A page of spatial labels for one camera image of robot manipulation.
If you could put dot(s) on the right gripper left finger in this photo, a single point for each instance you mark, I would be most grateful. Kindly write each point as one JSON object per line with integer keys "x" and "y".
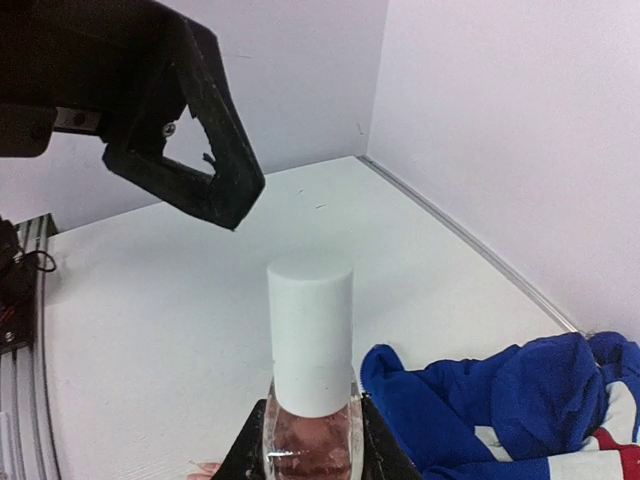
{"x": 244, "y": 460}

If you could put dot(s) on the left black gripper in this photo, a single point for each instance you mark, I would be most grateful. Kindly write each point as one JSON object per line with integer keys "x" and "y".
{"x": 104, "y": 68}

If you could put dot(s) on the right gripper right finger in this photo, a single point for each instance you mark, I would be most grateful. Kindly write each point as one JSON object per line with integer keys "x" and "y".
{"x": 384, "y": 459}

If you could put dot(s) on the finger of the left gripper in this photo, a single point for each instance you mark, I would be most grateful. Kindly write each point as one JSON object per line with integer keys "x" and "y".
{"x": 189, "y": 74}

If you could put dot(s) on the pink nail polish bottle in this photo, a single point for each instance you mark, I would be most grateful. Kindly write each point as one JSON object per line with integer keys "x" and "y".
{"x": 330, "y": 447}

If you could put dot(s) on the white nail polish cap brush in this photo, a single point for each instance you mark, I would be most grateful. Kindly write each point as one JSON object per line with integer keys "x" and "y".
{"x": 311, "y": 320}

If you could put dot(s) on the mannequin hand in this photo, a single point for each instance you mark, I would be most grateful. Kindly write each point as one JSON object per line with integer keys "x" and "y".
{"x": 206, "y": 471}

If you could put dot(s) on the blue red white jacket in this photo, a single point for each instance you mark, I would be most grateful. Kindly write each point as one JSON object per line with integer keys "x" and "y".
{"x": 561, "y": 407}

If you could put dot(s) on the aluminium table front rail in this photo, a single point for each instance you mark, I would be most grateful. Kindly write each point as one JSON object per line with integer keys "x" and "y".
{"x": 28, "y": 448}

